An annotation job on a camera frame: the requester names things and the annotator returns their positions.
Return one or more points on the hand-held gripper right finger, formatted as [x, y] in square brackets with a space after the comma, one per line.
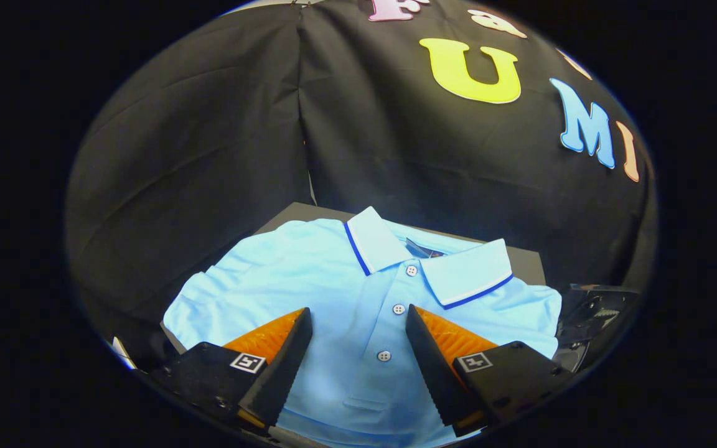
[434, 367]

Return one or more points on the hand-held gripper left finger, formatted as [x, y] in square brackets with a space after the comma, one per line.
[281, 367]

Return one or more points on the light blue polo shirt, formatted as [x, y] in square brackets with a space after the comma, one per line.
[309, 274]

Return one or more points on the dark washing machine lid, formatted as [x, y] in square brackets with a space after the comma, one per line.
[595, 317]

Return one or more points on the grey cabinet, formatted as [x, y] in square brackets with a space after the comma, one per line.
[523, 264]

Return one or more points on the black backdrop cloth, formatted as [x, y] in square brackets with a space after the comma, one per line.
[209, 155]

